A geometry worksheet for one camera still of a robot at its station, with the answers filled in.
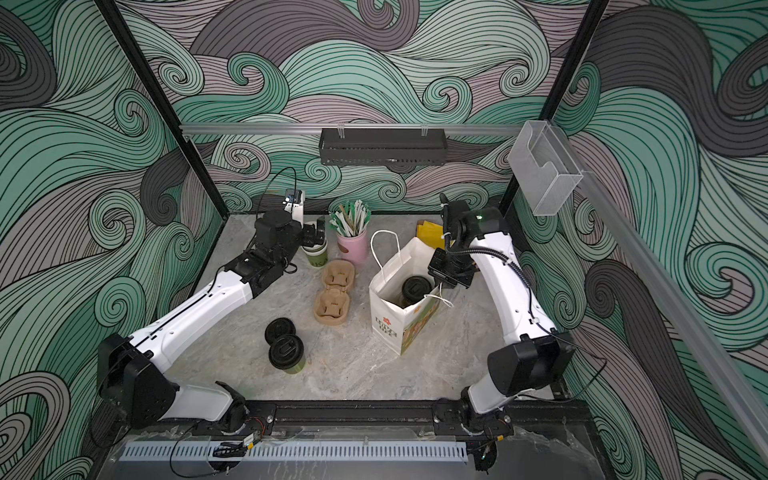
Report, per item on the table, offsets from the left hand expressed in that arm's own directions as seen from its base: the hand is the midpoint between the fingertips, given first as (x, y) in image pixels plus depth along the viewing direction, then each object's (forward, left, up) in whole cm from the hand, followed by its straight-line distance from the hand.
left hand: (307, 211), depth 77 cm
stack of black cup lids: (-20, +11, -30) cm, 37 cm away
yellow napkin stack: (+18, -39, -28) cm, 52 cm away
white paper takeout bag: (-26, -24, -10) cm, 37 cm away
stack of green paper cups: (+2, +1, -22) cm, 22 cm away
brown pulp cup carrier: (-13, -5, -28) cm, 31 cm away
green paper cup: (-33, +1, -23) cm, 40 cm away
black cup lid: (-30, +4, -20) cm, 36 cm away
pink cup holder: (+5, -11, -23) cm, 26 cm away
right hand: (-16, -34, -8) cm, 38 cm away
